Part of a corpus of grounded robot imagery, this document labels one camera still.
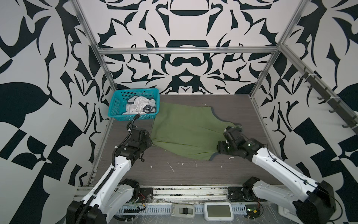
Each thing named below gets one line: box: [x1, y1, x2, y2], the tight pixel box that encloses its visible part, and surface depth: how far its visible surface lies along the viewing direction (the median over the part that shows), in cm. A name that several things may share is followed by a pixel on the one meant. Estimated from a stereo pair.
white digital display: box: [203, 201, 235, 222], surface depth 68 cm
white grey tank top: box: [122, 95, 157, 115], surface depth 100 cm
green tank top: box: [150, 102, 242, 161], surface depth 101 cm
